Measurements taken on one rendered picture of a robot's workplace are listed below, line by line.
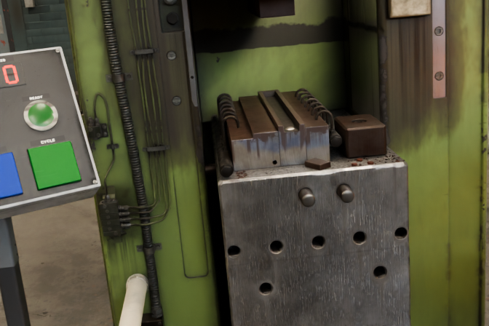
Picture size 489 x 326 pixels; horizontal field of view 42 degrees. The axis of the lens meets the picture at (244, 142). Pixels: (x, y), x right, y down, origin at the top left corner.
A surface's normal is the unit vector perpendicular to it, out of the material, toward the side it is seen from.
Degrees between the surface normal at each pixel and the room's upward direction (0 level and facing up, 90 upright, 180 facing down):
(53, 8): 90
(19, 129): 60
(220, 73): 90
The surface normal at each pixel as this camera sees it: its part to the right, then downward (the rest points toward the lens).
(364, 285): 0.07, 0.25
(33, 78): 0.38, -0.33
